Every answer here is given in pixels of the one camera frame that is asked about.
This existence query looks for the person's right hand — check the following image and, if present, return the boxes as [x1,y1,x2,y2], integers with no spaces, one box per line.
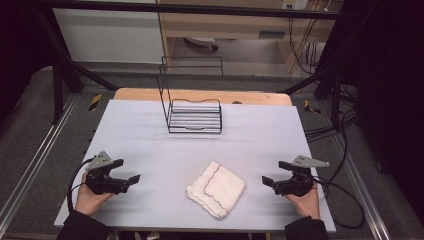
[284,182,322,221]

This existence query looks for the chair base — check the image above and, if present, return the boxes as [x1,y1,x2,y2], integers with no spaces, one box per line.
[184,36,220,52]

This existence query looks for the wooden desk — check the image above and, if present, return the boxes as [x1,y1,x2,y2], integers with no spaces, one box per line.
[155,0,345,73]

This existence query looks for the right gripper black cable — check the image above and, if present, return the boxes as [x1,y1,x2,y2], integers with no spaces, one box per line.
[312,175,367,231]

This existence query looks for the yellow black tape marker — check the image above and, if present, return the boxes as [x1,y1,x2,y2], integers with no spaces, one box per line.
[303,99,322,115]
[88,93,103,112]

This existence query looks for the hanging desk cables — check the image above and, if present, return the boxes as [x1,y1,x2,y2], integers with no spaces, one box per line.
[287,0,334,76]

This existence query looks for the person's left hand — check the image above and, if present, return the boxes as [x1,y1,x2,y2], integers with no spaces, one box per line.
[74,171,115,218]

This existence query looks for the aluminium rail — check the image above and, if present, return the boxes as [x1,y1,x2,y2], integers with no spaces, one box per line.
[0,94,81,231]
[324,126,393,240]

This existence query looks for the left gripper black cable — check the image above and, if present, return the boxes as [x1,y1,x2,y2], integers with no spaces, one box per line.
[66,156,97,215]

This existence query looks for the bundle of black floor cables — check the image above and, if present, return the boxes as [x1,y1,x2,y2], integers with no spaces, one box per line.
[303,108,358,143]

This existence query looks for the black wire rack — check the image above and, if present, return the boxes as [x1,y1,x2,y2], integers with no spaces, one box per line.
[156,55,225,135]

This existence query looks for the white towel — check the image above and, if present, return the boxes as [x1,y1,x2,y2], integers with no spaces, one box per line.
[185,161,247,221]

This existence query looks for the black metal frame stand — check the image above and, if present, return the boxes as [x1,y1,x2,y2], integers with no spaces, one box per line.
[33,6,119,125]
[281,19,364,132]

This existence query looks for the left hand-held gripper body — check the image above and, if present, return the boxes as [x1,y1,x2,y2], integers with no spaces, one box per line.
[84,150,130,196]

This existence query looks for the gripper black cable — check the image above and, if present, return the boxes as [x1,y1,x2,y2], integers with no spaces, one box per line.
[66,156,97,215]
[312,175,367,231]

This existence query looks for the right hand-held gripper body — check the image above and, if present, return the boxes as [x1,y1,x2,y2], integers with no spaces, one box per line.
[272,154,331,198]

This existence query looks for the white cabinet panel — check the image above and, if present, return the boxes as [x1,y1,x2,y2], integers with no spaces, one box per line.
[52,7,165,65]

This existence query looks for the black metal crossbar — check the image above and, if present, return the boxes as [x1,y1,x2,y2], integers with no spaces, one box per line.
[36,0,354,20]

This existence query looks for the white power strip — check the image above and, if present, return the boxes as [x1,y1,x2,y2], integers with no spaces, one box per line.
[280,0,310,11]

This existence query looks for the pale grey table cover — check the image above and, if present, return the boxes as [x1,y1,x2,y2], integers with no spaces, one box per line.
[53,98,338,234]

